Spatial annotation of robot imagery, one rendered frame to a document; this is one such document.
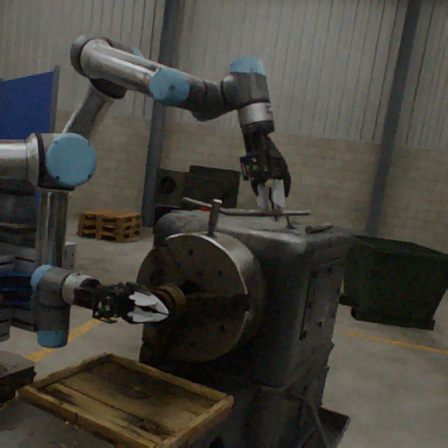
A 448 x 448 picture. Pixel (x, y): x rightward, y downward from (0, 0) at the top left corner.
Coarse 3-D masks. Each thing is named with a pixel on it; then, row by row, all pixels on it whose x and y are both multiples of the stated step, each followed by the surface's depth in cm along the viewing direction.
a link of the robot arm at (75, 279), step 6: (72, 276) 116; (78, 276) 117; (84, 276) 116; (66, 282) 116; (72, 282) 115; (78, 282) 115; (66, 288) 115; (72, 288) 114; (66, 294) 115; (72, 294) 114; (66, 300) 116; (78, 306) 116
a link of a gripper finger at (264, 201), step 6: (258, 186) 113; (264, 186) 114; (258, 192) 113; (264, 192) 114; (270, 192) 114; (258, 198) 111; (264, 198) 114; (270, 198) 115; (258, 204) 111; (264, 204) 113; (270, 204) 114; (264, 210) 115; (270, 210) 114; (270, 216) 114; (276, 216) 114; (276, 222) 114
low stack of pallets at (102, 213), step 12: (84, 216) 895; (96, 216) 888; (108, 216) 885; (120, 216) 898; (132, 216) 939; (84, 228) 906; (96, 228) 893; (108, 228) 927; (120, 228) 881; (132, 228) 970; (120, 240) 886
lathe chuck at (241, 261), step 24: (168, 240) 124; (192, 240) 121; (216, 240) 120; (144, 264) 129; (192, 264) 121; (216, 264) 118; (240, 264) 117; (216, 288) 119; (240, 288) 115; (216, 312) 119; (240, 312) 116; (192, 336) 123; (216, 336) 120; (240, 336) 118; (192, 360) 124
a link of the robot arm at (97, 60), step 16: (80, 48) 126; (96, 48) 124; (112, 48) 123; (80, 64) 127; (96, 64) 123; (112, 64) 119; (128, 64) 116; (144, 64) 113; (112, 80) 122; (128, 80) 116; (144, 80) 112; (160, 80) 106; (176, 80) 104; (192, 80) 108; (160, 96) 106; (176, 96) 106; (192, 96) 109
